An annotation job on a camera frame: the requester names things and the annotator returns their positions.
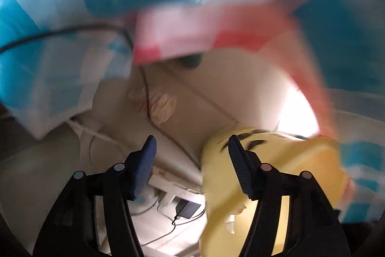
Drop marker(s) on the crumpled pinkish paper ball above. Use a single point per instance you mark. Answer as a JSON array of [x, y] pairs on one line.
[[156, 106]]

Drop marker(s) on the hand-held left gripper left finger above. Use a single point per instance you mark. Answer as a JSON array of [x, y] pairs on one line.
[[143, 172]]

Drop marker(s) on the dark green table leg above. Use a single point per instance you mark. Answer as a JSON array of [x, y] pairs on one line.
[[190, 61]]

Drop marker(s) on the black power adapter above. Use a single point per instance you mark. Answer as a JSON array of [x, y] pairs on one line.
[[188, 208]]

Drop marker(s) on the yellow plastic basin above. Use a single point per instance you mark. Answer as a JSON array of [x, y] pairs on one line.
[[216, 184]]

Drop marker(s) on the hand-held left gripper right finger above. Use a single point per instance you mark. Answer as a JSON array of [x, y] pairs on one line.
[[242, 169]]

